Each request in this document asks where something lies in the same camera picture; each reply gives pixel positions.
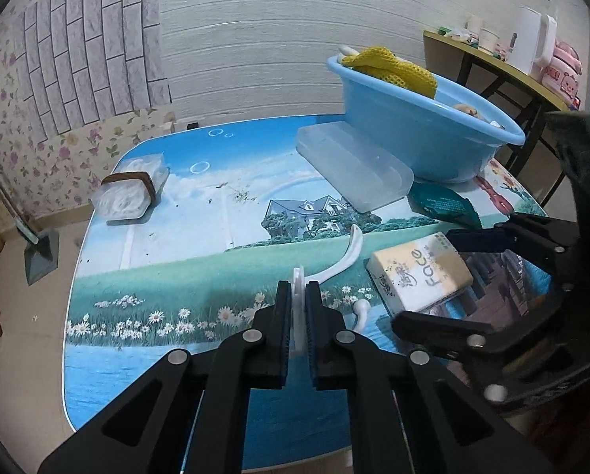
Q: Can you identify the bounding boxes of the clear plastic box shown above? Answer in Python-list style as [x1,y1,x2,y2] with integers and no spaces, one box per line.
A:
[296,122,415,211]

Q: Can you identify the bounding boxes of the white electric kettle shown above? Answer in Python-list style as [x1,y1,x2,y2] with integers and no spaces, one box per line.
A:
[509,5,558,77]

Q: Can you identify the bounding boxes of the wooden side table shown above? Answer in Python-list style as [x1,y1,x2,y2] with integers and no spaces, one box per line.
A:
[423,30,579,198]

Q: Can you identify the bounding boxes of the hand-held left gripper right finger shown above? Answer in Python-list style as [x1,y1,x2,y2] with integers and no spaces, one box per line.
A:
[305,280,557,474]

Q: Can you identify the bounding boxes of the cotton pad pack brown band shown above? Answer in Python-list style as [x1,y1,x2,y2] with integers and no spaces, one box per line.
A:
[90,154,171,220]

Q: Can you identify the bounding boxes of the blue plastic basin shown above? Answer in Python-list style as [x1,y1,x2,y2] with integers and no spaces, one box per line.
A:
[327,54,527,183]

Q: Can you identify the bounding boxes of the grey dustpan long handle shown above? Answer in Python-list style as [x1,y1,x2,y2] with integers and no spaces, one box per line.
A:
[0,153,61,286]

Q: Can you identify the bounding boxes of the yellow tissue pack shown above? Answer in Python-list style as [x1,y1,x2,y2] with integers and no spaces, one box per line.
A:
[365,232,473,317]

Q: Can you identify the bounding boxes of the pink box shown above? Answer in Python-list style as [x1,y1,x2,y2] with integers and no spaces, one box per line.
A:
[539,39,583,97]

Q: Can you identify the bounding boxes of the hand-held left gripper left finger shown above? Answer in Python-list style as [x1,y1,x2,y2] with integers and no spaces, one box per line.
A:
[38,280,293,474]

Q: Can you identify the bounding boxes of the white plastic hook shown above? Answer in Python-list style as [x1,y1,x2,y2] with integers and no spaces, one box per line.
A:
[292,224,373,354]

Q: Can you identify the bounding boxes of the white plush toy yellow mesh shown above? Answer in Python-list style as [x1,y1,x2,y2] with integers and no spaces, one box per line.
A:
[337,44,505,132]

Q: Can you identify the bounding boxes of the teal packet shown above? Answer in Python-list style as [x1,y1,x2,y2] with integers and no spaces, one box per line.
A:
[407,182,482,230]

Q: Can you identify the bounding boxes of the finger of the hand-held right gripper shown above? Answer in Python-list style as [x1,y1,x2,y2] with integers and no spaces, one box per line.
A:
[445,212,579,290]
[391,291,577,397]

